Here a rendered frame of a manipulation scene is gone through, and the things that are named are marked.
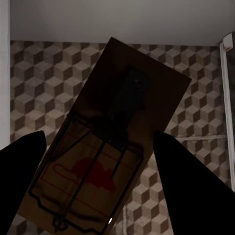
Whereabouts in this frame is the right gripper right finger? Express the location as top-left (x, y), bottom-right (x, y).
top-left (153, 130), bottom-right (235, 235)

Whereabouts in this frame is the mousetrap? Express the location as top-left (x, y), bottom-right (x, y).
top-left (16, 37), bottom-right (192, 235)

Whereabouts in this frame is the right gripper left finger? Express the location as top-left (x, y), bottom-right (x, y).
top-left (0, 130), bottom-right (47, 235)

